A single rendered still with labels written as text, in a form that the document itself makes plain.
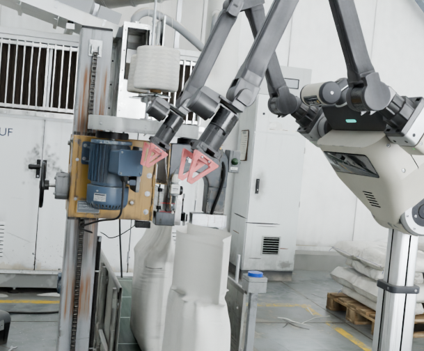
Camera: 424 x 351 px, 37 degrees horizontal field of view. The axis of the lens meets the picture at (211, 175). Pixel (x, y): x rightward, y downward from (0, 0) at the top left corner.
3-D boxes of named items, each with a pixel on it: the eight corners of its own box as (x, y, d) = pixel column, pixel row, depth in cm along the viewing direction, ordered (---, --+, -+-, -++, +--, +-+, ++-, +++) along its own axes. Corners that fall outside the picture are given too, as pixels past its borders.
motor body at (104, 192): (129, 212, 224) (136, 142, 223) (87, 209, 220) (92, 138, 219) (124, 206, 239) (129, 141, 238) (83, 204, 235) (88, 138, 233)
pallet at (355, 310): (506, 336, 505) (509, 318, 504) (377, 338, 468) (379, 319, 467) (440, 308, 583) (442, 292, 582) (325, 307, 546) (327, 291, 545)
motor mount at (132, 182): (143, 193, 225) (146, 147, 224) (124, 191, 224) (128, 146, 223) (131, 185, 253) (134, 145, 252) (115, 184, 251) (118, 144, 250)
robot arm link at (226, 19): (248, 1, 212) (238, 6, 222) (233, -9, 210) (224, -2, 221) (193, 115, 210) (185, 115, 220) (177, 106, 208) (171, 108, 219)
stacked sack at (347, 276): (421, 292, 524) (423, 275, 523) (352, 292, 502) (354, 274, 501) (391, 280, 564) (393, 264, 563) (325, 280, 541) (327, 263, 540)
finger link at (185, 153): (173, 173, 153) (194, 141, 154) (167, 171, 160) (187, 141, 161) (195, 188, 155) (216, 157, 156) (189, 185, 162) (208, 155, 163)
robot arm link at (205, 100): (255, 93, 153) (244, 95, 161) (218, 65, 150) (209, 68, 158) (229, 134, 152) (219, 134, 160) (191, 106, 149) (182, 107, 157)
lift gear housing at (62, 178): (67, 201, 242) (69, 173, 241) (53, 200, 241) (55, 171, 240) (66, 198, 252) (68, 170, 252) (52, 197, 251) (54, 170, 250)
